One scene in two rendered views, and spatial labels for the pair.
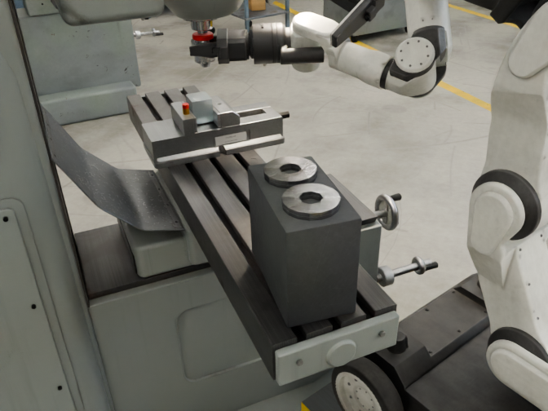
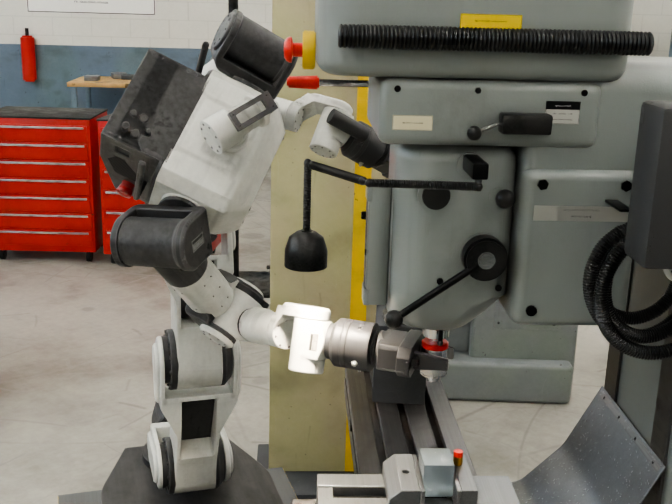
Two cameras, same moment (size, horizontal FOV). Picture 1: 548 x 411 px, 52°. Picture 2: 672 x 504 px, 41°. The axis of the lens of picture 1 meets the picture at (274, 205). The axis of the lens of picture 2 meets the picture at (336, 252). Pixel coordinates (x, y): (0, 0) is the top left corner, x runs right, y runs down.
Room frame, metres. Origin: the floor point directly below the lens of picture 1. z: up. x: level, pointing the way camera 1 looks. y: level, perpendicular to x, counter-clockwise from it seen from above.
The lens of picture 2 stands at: (2.72, 0.47, 1.85)
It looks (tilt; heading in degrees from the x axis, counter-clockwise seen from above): 16 degrees down; 199
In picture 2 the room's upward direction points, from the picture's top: 2 degrees clockwise
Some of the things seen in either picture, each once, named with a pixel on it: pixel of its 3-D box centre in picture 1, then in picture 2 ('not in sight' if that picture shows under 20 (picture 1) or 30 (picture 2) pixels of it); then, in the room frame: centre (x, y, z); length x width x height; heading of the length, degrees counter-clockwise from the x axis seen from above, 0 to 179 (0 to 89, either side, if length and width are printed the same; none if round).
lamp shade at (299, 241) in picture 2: not in sight; (306, 247); (1.36, -0.06, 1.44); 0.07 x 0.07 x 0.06
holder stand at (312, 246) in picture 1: (300, 233); (400, 344); (0.79, -0.04, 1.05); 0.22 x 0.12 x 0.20; 16
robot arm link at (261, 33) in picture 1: (245, 46); (383, 350); (1.27, 0.06, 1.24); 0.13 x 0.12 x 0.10; 3
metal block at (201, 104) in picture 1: (199, 108); (435, 472); (1.35, 0.18, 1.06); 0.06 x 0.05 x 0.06; 22
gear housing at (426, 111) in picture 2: not in sight; (475, 104); (1.25, 0.19, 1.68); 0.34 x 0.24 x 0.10; 112
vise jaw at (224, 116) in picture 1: (221, 110); (402, 481); (1.37, 0.13, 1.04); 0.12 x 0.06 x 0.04; 22
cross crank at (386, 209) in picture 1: (376, 214); not in sight; (1.46, -0.31, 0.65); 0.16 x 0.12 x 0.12; 112
